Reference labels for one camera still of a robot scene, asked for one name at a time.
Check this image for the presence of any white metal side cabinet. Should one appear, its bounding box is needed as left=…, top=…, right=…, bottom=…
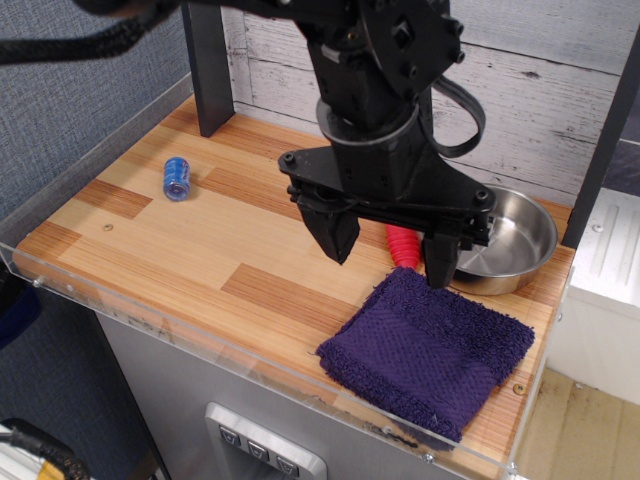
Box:
left=547, top=188, right=639, bottom=404

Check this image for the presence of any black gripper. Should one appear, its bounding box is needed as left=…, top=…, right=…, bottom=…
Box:
left=278, top=133, right=495, bottom=289

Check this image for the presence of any dark left vertical post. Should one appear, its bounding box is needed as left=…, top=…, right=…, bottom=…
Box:
left=182, top=2, right=235, bottom=137

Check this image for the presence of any small blue can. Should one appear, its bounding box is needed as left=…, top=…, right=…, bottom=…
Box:
left=163, top=157, right=191, bottom=202

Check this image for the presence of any black braided cable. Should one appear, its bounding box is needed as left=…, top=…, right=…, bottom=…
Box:
left=0, top=0, right=181, bottom=66

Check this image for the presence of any stainless steel pan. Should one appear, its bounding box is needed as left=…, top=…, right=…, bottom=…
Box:
left=451, top=185, right=558, bottom=296

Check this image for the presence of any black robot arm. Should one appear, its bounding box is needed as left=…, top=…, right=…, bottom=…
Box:
left=233, top=1, right=496, bottom=288

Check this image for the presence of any dark vertical post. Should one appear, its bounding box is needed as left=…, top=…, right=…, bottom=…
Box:
left=561, top=31, right=639, bottom=249
left=182, top=2, right=235, bottom=137

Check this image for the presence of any silver cabinet with button panel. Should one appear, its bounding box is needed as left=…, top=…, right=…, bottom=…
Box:
left=99, top=315, right=505, bottom=479

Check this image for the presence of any purple folded towel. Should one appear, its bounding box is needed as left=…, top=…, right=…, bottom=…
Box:
left=317, top=267, right=535, bottom=442

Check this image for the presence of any dark right vertical post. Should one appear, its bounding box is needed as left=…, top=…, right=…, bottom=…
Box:
left=561, top=31, right=639, bottom=249

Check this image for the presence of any red handled metal spoon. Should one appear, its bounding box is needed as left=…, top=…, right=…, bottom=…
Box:
left=385, top=225, right=422, bottom=270

